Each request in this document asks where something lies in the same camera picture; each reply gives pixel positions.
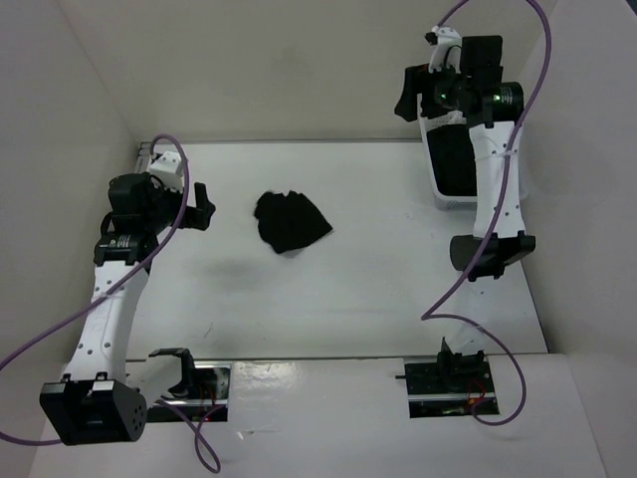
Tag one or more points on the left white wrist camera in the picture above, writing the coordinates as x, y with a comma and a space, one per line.
167, 167

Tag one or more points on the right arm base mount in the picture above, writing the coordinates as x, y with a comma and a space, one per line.
433, 393

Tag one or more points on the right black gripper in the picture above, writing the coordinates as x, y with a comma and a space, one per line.
417, 79

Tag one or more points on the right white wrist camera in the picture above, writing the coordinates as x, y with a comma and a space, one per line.
446, 43

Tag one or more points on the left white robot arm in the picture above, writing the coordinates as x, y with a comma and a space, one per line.
95, 400

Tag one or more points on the black skirt in basket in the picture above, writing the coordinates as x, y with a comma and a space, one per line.
453, 160

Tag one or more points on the black skirt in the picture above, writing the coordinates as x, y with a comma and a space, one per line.
453, 160
289, 222

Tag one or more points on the white plastic basket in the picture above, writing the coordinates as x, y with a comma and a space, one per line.
444, 202

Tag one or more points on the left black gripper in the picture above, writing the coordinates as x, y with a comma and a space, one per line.
195, 217

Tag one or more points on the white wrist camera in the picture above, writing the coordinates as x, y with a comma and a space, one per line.
446, 43
167, 167

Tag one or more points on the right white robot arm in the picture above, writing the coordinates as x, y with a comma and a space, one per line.
471, 122

